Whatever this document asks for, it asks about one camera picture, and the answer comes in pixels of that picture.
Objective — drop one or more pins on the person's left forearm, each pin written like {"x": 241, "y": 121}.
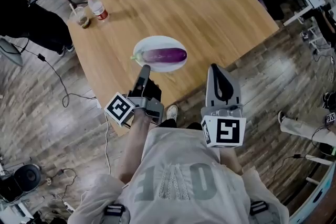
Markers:
{"x": 132, "y": 147}

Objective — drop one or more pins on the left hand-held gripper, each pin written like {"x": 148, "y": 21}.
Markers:
{"x": 119, "y": 108}

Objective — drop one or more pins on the white power strip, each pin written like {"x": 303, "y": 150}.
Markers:
{"x": 69, "y": 206}

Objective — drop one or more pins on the white oval plate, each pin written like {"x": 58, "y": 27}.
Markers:
{"x": 157, "y": 41}

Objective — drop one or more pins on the plastic bottle red cap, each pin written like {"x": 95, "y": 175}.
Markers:
{"x": 97, "y": 8}

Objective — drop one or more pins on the person's black trousers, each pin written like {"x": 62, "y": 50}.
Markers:
{"x": 168, "y": 123}

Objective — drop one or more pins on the wooden table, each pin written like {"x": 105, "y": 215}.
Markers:
{"x": 183, "y": 8}

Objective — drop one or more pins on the black round floor device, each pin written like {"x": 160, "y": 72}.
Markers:
{"x": 27, "y": 177}

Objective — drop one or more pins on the clear plastic cup with straw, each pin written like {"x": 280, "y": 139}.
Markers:
{"x": 81, "y": 18}

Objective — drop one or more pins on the person's right forearm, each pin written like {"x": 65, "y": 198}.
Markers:
{"x": 231, "y": 161}

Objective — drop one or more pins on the purple eggplant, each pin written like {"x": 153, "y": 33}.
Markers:
{"x": 165, "y": 55}

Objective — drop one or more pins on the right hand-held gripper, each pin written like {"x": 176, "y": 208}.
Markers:
{"x": 228, "y": 130}

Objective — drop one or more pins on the person's white shoe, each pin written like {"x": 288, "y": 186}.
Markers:
{"x": 172, "y": 112}

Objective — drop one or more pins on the person's light grey shirt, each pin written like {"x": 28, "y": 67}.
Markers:
{"x": 183, "y": 186}

